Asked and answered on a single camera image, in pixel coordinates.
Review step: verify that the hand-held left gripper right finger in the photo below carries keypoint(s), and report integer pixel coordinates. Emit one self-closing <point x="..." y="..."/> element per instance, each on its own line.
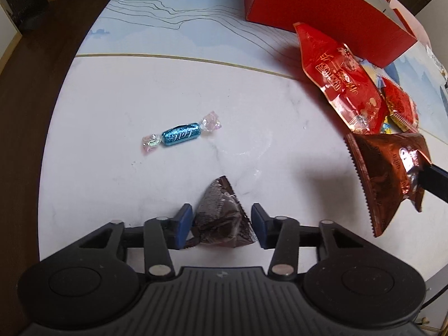
<point x="260" y="227"/>

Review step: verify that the blue foil wrapped candy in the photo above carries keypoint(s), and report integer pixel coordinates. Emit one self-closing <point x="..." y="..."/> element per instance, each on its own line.
<point x="180" y="134"/>

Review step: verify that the red cardboard box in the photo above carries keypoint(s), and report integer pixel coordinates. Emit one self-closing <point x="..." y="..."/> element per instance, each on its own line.
<point x="315" y="10"/>

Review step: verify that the black water dispenser cabinet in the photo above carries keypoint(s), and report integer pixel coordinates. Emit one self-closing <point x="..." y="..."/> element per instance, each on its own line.
<point x="24" y="7"/>

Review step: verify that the red patterned snack packet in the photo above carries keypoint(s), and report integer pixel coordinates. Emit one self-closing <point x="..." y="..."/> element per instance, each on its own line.
<point x="400" y="105"/>

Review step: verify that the light blue cookie packet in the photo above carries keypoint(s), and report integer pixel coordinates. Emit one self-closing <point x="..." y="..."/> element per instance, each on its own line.
<point x="372" y="71"/>

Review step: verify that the dark triangular snack packet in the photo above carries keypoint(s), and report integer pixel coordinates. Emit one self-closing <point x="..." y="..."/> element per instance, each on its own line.
<point x="220" y="210"/>

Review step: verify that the red foil snack bag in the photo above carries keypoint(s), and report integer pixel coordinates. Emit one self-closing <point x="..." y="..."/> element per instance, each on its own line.
<point x="339" y="84"/>

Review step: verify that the yellow cartoon snack packet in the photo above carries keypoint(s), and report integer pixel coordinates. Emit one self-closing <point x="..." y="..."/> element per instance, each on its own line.
<point x="386" y="127"/>

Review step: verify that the brown foil snack bag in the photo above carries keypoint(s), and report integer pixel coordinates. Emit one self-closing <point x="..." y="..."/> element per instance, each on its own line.
<point x="381" y="178"/>

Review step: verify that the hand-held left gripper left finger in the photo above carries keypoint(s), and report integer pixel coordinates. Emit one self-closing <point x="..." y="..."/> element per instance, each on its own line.
<point x="183" y="224"/>

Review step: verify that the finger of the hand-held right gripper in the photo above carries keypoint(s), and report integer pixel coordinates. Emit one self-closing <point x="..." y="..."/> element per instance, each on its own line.
<point x="434" y="182"/>

